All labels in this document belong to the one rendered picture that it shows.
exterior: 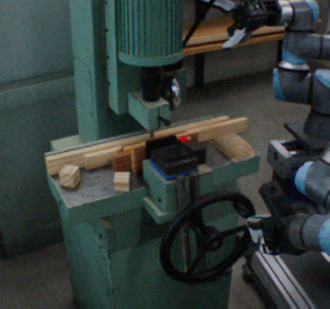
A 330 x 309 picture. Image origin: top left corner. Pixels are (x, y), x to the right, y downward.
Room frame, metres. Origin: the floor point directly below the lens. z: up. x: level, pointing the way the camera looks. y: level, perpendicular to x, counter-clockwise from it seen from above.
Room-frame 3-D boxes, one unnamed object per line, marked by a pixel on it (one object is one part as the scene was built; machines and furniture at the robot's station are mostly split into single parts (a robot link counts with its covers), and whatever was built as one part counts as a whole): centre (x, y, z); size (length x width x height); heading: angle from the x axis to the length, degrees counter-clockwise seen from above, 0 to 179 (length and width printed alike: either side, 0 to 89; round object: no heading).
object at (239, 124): (1.33, -0.01, 0.92); 0.55 x 0.02 x 0.04; 117
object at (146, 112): (1.32, 0.05, 1.03); 0.14 x 0.07 x 0.09; 27
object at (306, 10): (1.39, -0.38, 1.31); 0.11 x 0.08 x 0.09; 117
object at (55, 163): (1.31, 0.07, 0.93); 0.60 x 0.02 x 0.05; 117
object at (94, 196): (1.20, 0.01, 0.87); 0.61 x 0.30 x 0.06; 117
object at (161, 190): (1.12, -0.03, 0.92); 0.15 x 0.13 x 0.09; 117
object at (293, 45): (1.38, -0.40, 1.22); 0.11 x 0.08 x 0.11; 73
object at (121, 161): (1.24, 0.05, 0.92); 0.23 x 0.02 x 0.05; 117
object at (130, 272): (1.41, 0.10, 0.36); 0.58 x 0.45 x 0.71; 27
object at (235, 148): (1.33, -0.20, 0.92); 0.14 x 0.09 x 0.04; 27
